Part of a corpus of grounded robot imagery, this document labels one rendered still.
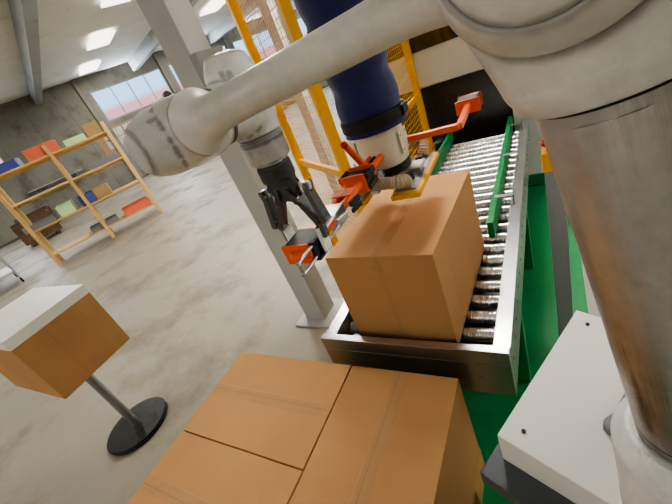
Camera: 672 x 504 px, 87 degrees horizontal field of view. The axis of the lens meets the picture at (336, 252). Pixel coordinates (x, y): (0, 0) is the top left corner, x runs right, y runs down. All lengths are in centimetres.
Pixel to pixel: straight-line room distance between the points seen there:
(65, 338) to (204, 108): 183
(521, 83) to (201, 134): 45
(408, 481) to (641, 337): 86
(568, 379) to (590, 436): 12
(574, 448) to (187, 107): 86
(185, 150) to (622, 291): 56
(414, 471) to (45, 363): 175
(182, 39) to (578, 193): 194
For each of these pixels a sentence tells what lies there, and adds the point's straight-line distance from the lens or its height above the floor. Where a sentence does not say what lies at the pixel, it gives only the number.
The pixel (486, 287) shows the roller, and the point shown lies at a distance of 159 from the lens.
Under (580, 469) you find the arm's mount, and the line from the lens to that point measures 82.
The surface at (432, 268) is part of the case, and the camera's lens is 114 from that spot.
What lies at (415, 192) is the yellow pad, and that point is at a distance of 118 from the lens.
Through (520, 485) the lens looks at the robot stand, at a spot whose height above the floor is 75.
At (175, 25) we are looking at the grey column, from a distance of 210.
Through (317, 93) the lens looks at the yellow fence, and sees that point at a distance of 182.
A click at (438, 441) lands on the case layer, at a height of 54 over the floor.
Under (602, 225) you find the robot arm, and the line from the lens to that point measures 32.
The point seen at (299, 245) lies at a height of 122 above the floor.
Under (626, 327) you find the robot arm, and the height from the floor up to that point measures 127.
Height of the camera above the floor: 155
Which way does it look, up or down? 28 degrees down
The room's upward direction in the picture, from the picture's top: 24 degrees counter-clockwise
